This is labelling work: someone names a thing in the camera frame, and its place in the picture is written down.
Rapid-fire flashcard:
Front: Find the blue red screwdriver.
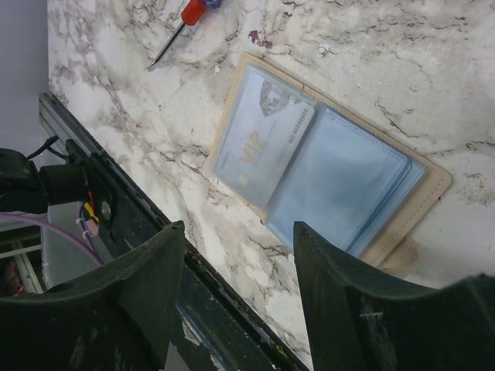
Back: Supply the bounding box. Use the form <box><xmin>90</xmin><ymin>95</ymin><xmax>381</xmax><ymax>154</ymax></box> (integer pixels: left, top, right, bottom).
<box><xmin>148</xmin><ymin>0</ymin><xmax>223</xmax><ymax>72</ymax></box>

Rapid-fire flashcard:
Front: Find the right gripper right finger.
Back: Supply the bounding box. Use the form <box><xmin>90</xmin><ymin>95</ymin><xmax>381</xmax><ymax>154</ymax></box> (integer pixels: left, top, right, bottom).
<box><xmin>293</xmin><ymin>222</ymin><xmax>494</xmax><ymax>370</ymax></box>

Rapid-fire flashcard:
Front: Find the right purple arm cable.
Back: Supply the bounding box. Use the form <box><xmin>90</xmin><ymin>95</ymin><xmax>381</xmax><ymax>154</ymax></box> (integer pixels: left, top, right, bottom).
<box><xmin>0</xmin><ymin>212</ymin><xmax>105</xmax><ymax>267</ymax></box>

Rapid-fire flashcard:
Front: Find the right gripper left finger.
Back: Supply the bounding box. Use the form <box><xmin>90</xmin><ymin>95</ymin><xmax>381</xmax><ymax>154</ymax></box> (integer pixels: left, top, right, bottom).
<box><xmin>1</xmin><ymin>221</ymin><xmax>186</xmax><ymax>370</ymax></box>

